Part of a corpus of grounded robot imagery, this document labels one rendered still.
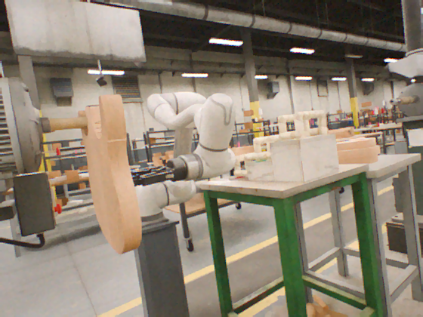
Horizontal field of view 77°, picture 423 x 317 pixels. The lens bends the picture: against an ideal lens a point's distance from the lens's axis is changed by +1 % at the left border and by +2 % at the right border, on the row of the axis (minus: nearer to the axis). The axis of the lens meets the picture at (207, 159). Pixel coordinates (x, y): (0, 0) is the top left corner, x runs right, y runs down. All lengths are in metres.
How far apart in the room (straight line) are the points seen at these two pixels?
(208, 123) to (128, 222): 0.38
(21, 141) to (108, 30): 0.35
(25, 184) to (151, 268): 0.92
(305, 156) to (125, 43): 0.76
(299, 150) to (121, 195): 0.71
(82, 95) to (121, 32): 11.56
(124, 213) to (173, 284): 1.19
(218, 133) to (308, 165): 0.45
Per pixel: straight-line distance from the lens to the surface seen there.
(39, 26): 0.78
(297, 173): 1.12
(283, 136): 1.16
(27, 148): 0.76
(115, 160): 0.65
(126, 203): 0.65
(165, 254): 1.71
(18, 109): 0.75
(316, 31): 10.12
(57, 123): 0.86
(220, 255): 1.51
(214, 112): 0.81
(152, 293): 1.77
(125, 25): 0.83
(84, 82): 12.51
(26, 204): 1.06
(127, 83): 12.90
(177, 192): 1.68
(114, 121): 0.62
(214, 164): 0.88
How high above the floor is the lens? 1.13
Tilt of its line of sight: 3 degrees down
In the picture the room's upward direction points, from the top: 8 degrees counter-clockwise
